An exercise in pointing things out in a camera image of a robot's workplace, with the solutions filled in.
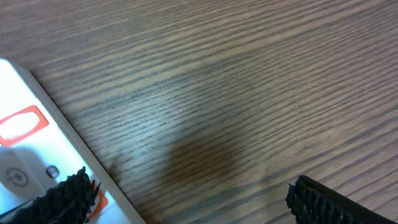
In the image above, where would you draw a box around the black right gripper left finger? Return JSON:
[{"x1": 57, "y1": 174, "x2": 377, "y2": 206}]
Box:
[{"x1": 1, "y1": 168, "x2": 100, "y2": 224}]

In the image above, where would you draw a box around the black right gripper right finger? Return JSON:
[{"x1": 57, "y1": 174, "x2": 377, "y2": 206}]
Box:
[{"x1": 285, "y1": 175, "x2": 397, "y2": 224}]

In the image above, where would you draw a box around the white charger plug adapter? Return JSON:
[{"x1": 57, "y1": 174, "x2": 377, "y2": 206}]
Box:
[{"x1": 1, "y1": 146, "x2": 45, "y2": 200}]

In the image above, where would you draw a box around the white power strip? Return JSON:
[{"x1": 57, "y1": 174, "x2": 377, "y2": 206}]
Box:
[{"x1": 1, "y1": 59, "x2": 143, "y2": 224}]

